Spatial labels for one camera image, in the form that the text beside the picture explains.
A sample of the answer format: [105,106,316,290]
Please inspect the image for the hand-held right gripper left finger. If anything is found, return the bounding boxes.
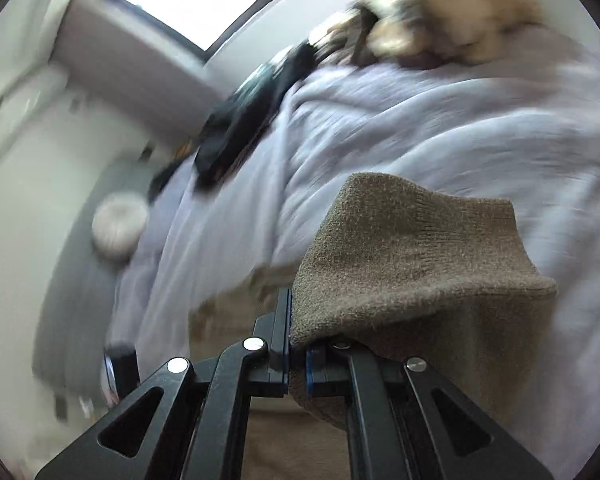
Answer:
[35,287,293,480]

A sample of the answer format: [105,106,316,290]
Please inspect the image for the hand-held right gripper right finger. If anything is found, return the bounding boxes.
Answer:
[305,340,556,480]

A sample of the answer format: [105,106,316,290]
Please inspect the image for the brown knit sweater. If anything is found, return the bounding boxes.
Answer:
[187,172,558,480]

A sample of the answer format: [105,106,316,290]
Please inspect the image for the round white cushion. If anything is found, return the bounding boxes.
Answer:
[91,191,150,263]

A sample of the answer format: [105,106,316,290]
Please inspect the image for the dark clothing pile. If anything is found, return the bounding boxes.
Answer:
[147,42,316,201]

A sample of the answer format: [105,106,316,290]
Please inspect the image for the lavender fleece blanket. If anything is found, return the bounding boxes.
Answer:
[112,25,600,480]

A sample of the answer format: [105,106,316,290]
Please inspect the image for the white air conditioner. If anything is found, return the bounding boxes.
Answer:
[0,67,71,148]

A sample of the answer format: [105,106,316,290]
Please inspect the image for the dark brown cloth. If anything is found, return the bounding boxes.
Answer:
[347,5,381,66]

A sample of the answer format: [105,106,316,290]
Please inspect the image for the beige fluffy garment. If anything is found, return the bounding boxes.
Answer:
[310,0,546,68]

